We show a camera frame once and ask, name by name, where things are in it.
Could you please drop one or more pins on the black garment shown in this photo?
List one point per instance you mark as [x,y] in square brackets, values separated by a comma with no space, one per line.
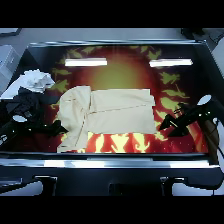
[26,103]

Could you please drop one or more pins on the silver frame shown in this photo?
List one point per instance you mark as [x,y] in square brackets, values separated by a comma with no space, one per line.
[110,164]

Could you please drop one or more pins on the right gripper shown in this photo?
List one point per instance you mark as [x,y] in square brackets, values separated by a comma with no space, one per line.
[170,122]

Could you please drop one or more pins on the beige garment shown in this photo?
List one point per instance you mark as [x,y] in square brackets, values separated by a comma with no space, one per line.
[120,111]

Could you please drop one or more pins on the white garment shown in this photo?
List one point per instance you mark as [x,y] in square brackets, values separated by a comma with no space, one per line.
[33,81]

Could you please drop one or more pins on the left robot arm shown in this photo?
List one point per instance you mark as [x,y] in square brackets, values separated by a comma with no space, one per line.
[13,128]

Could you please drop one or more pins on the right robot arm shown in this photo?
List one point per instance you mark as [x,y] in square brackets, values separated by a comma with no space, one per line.
[200,115]

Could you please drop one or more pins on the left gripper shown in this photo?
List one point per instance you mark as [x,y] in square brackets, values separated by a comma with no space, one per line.
[55,128]

